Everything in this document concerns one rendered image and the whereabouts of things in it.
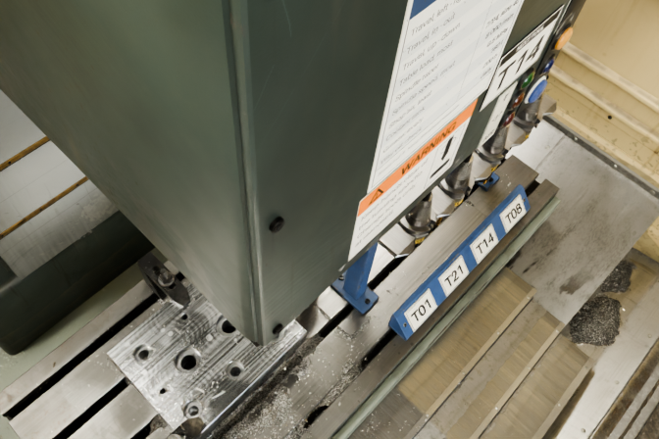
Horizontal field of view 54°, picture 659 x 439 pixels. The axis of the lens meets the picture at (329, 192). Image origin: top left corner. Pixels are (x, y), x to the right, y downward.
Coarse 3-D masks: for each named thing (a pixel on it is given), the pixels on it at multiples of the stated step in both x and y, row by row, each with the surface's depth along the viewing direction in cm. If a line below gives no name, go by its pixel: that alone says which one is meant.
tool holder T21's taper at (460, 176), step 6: (462, 162) 108; (468, 162) 108; (456, 168) 109; (462, 168) 109; (468, 168) 109; (450, 174) 111; (456, 174) 110; (462, 174) 110; (468, 174) 110; (450, 180) 112; (456, 180) 111; (462, 180) 111; (468, 180) 112; (450, 186) 113; (456, 186) 112; (462, 186) 112
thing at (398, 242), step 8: (392, 232) 108; (400, 232) 108; (408, 232) 108; (384, 240) 107; (392, 240) 107; (400, 240) 107; (408, 240) 108; (384, 248) 107; (392, 248) 106; (400, 248) 107; (408, 248) 107; (400, 256) 106
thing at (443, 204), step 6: (438, 186) 114; (432, 192) 113; (438, 192) 113; (444, 192) 113; (432, 198) 112; (438, 198) 112; (444, 198) 112; (450, 198) 113; (432, 204) 112; (438, 204) 112; (444, 204) 112; (450, 204) 112; (438, 210) 111; (444, 210) 111; (450, 210) 111; (438, 216) 111; (444, 216) 111
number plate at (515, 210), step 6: (516, 198) 145; (510, 204) 144; (516, 204) 145; (522, 204) 146; (504, 210) 143; (510, 210) 144; (516, 210) 145; (522, 210) 146; (504, 216) 143; (510, 216) 144; (516, 216) 145; (522, 216) 147; (504, 222) 143; (510, 222) 144; (510, 228) 145
